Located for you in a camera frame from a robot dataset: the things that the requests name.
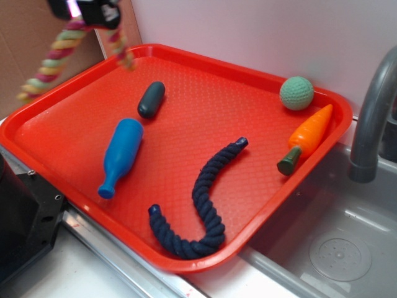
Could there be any green textured ball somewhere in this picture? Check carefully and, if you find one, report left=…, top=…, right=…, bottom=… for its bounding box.
left=279, top=76, right=314, bottom=111

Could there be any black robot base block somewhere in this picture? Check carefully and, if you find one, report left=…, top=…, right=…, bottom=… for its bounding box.
left=1, top=157, right=66, bottom=286

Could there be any blue toy bottle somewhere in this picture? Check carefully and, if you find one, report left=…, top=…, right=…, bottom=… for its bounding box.
left=98, top=118, right=144, bottom=199

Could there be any grey toy faucet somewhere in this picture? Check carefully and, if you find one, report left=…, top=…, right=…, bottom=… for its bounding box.
left=348, top=47, right=396, bottom=183

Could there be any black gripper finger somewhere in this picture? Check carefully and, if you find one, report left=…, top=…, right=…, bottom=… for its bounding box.
left=47, top=0, right=72, bottom=20
left=77, top=0, right=121, bottom=30

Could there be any navy blue twisted rope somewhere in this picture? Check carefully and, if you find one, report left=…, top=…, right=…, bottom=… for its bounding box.
left=148, top=137, right=249, bottom=260

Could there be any dark green toy cucumber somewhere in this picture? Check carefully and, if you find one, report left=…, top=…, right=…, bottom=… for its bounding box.
left=137, top=81, right=166, bottom=119

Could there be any red plastic tray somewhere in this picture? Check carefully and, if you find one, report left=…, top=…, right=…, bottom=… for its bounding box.
left=1, top=45, right=352, bottom=274

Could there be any brown cardboard panel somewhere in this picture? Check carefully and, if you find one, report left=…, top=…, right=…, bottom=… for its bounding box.
left=0, top=0, right=143, bottom=120

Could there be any orange toy carrot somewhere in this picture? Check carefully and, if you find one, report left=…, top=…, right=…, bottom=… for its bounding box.
left=277, top=104, right=333, bottom=176

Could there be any grey toy sink basin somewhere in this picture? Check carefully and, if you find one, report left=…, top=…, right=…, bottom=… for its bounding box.
left=241, top=145, right=396, bottom=297

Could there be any multicolored twisted rope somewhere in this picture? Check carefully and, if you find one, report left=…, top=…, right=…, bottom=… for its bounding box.
left=17, top=19, right=136, bottom=104

